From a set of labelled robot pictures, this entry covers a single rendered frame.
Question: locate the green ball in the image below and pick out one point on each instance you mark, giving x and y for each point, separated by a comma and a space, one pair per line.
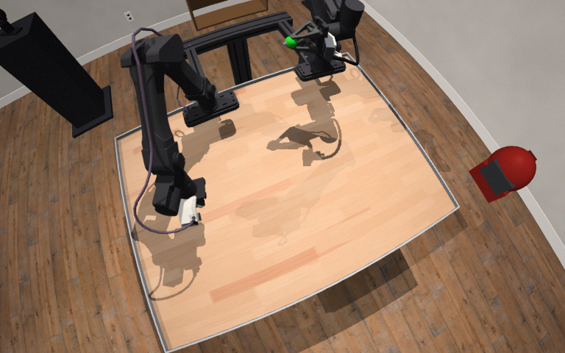
291, 43

